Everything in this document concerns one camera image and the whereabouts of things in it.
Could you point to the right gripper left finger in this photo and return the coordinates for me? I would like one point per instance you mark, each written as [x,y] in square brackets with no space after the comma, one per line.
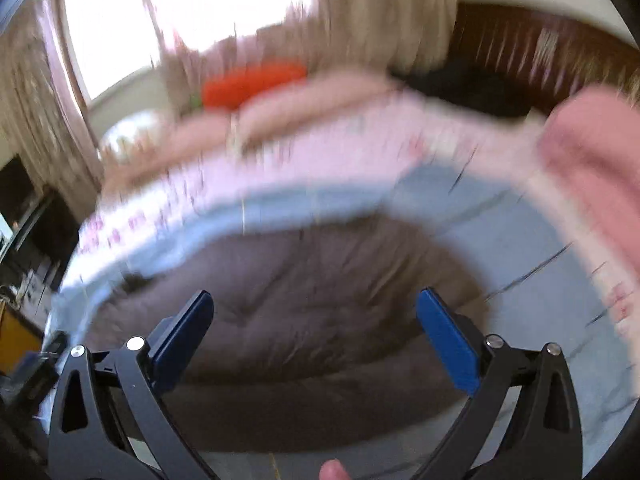
[86,439]

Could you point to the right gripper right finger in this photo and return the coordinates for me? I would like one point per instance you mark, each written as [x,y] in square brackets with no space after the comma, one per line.
[544,437]

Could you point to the brown down coat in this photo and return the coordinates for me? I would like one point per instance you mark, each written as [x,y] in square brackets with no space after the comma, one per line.
[315,341]

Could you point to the person's right hand thumb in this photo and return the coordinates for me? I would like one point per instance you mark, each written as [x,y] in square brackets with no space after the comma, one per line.
[333,470]

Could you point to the wooden cabinet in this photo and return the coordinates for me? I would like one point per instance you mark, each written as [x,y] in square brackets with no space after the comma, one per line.
[16,339]

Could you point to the blue and pink bedsheet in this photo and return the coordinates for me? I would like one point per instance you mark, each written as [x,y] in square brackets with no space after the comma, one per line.
[479,182]

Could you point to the white cartoon pillow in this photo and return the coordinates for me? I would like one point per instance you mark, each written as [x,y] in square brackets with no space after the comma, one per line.
[132,135]

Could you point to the pink blanket bundle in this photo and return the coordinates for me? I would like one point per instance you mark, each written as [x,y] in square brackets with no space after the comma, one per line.
[591,142]

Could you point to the orange carrot plush pillow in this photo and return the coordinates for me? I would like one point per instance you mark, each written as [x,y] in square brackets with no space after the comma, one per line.
[236,87]

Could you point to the pink folded quilt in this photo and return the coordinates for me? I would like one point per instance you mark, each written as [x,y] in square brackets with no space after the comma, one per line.
[271,114]

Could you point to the black garment on bed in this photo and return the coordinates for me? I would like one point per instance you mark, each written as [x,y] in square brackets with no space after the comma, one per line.
[461,83]

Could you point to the dark wooden headboard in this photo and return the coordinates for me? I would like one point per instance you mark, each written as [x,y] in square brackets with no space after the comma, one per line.
[549,56]

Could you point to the beige lace curtain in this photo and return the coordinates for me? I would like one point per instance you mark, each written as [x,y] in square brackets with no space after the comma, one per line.
[45,97]

